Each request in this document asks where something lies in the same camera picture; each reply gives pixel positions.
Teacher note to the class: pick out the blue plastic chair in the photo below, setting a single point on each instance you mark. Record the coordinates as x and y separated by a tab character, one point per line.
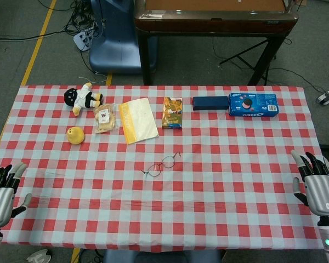
118	41

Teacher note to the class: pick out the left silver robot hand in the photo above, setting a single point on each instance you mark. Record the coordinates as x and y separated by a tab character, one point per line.
0	202

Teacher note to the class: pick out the wire-rim eyeglasses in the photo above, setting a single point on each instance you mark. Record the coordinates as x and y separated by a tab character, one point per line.
161	165

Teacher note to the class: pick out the yellow pear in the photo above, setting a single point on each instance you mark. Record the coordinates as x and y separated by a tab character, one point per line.
75	136

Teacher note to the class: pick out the blue Oreo cookie box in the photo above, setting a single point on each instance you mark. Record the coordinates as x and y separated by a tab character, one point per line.
253	105

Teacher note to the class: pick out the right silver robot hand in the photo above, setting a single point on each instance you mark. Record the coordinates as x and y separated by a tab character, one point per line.
322	195

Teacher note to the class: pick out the black white plush toy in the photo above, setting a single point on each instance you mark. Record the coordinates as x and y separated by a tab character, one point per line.
83	98

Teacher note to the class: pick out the dark blue case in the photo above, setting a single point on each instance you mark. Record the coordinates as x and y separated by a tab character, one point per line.
209	103

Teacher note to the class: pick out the yellow snack box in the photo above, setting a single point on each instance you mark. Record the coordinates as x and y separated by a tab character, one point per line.
172	112

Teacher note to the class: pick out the bagged bread snack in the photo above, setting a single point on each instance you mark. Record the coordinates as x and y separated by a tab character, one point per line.
105	119

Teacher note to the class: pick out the brown wooden game table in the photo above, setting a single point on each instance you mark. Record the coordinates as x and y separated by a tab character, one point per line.
216	20

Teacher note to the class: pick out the yellow white notebook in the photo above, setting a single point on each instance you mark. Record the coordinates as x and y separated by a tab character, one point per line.
138	120

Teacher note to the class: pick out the red white checkered tablecloth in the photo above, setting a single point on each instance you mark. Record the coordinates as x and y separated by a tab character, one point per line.
208	178

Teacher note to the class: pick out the white sneaker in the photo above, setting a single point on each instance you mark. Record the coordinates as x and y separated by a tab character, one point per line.
39	256

